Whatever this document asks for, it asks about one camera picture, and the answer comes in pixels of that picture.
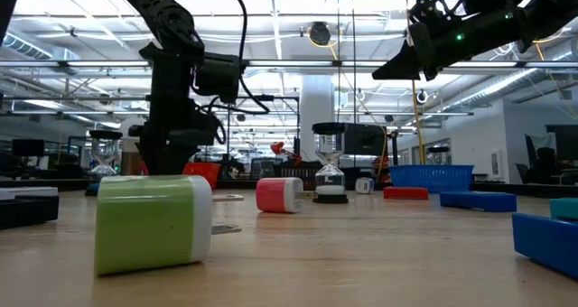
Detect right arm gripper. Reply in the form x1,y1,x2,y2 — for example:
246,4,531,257
372,8,527,83

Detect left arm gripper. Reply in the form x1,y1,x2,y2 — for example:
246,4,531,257
128,70,220,178

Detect blue base hourglass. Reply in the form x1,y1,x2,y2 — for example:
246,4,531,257
84,129,124,198

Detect green white wall charger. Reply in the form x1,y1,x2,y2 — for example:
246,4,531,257
93,174,245,277

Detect yellow sand black hourglass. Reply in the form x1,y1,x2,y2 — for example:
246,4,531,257
426,145,452,166

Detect pink white wall charger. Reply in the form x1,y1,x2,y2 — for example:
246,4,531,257
255,176,317,215

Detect red eraser block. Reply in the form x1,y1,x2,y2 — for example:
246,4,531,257
383,186,430,201

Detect purple white wall charger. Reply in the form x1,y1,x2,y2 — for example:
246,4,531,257
354,177,376,196

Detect white sand black hourglass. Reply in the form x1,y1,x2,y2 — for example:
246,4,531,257
311,122,350,205

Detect blue eraser block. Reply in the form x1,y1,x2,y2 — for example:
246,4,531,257
439,191,517,214

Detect cyan eraser block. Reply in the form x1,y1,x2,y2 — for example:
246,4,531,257
549,198,578,221

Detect red plastic basket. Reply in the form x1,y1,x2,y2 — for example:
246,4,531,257
138,162,221,190

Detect white light bulb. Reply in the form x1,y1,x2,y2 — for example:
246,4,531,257
117,116,142,154

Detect black computer monitor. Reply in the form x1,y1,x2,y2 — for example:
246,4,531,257
11,139,46,159
343,123,388,157

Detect white building column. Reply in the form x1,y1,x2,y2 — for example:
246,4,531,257
299,75,336,163

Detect red background equipment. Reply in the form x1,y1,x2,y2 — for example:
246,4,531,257
371,155,392,184

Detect dark background screen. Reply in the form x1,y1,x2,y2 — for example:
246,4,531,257
249,157,284,181

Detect blue plastic basket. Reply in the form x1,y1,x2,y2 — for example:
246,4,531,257
388,164,474,194

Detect red desk lamp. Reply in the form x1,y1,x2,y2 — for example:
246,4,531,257
269,141,303,164

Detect long ceiling light strip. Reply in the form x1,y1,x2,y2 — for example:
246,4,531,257
0,60,578,69

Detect person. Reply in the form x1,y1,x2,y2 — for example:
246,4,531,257
526,146,561,185

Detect blue digital timer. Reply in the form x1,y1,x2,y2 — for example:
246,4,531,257
511,212,578,281

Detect long yellow cable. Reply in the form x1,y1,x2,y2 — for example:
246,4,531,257
403,0,426,166

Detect long black cable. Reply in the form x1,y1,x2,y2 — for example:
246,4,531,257
350,0,359,168
335,0,342,124

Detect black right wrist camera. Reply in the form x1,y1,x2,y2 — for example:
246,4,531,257
406,0,471,28

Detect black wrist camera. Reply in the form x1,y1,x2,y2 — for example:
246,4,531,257
192,52,243,104
406,0,471,28

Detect yellow drooping cable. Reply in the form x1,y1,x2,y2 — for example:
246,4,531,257
380,126,390,168

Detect black ceiling cable reel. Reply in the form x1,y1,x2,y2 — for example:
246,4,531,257
308,21,333,48

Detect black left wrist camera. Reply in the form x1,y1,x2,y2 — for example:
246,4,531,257
192,52,243,104

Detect black aluminium table frame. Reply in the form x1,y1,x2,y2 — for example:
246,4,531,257
0,178,578,199

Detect black metal rig frame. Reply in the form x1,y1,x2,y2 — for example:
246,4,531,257
225,94,302,168

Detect black left camera cable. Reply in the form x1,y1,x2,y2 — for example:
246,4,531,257
171,0,272,145

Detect large black wall screen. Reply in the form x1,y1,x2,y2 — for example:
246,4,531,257
545,124,578,162

